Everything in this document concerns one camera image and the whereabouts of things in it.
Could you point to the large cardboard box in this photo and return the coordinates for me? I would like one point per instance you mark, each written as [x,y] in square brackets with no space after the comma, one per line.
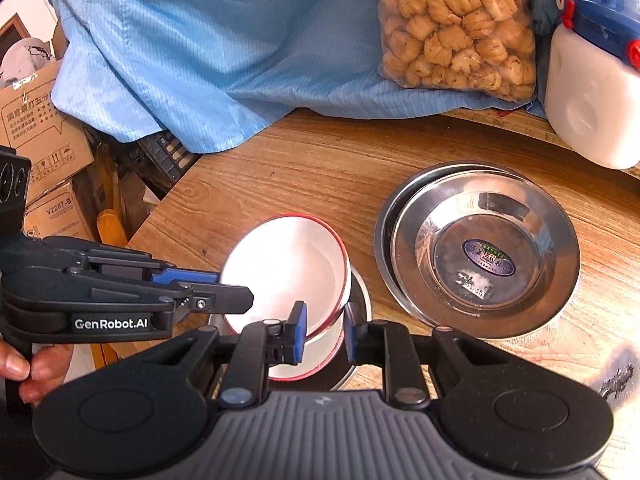
[40,130]

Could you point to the black keyboard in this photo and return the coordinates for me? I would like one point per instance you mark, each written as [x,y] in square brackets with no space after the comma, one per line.
[167,157]

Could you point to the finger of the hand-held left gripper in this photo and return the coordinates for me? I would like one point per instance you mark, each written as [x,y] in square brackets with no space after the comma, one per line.
[185,276]
[225,300]

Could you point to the steel plate with sticker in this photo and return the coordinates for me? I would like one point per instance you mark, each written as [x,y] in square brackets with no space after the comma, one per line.
[490,260]

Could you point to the plain steel plate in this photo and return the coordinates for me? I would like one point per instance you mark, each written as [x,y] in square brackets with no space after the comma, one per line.
[382,240]

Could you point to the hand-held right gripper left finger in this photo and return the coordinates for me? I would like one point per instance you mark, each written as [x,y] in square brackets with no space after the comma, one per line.
[298,332]

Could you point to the clear bag of snacks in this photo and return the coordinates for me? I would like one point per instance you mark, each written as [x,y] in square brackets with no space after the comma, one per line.
[455,30]

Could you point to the small cardboard box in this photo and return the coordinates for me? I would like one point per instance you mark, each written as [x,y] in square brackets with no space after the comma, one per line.
[55,215]

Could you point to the person's left hand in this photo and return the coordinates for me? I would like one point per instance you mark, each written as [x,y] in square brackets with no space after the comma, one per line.
[30,370]

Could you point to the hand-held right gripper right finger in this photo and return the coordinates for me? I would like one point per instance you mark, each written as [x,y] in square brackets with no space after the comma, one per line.
[350,335]

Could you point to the white bowl with red rim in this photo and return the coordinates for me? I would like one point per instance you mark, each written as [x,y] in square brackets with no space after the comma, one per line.
[285,265]
[322,355]

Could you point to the white jug with blue lid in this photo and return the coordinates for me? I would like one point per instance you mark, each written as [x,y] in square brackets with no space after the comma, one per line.
[585,100]

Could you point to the blue cloth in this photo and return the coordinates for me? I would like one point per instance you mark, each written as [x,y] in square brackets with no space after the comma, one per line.
[200,35]

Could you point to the white cloth bundle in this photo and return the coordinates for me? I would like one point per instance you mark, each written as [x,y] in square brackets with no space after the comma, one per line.
[25,60]

